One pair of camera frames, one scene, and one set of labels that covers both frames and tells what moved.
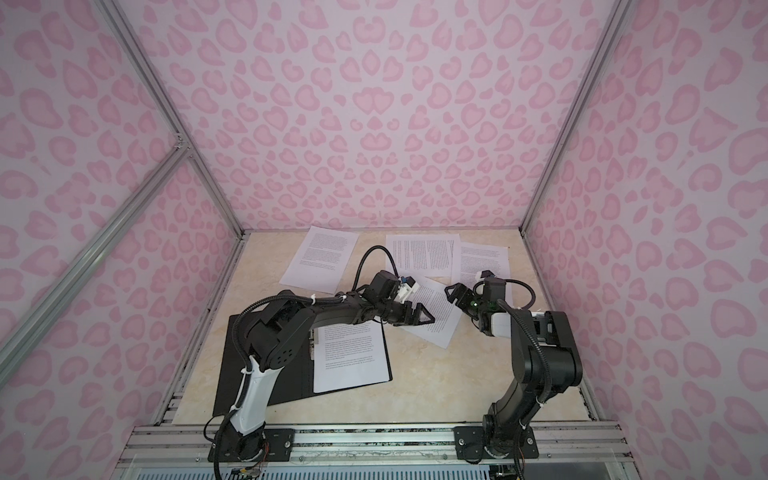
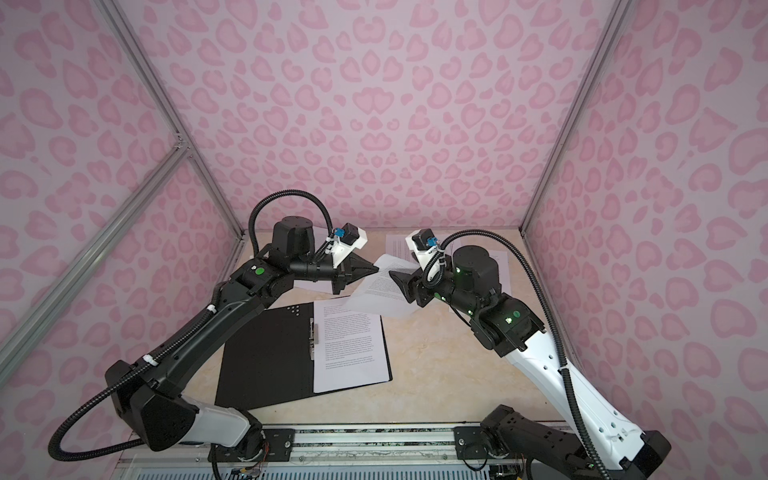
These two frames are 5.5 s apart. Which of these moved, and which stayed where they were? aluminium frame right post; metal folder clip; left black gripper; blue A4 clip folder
Moved: left black gripper
Stayed: blue A4 clip folder; metal folder clip; aluminium frame right post
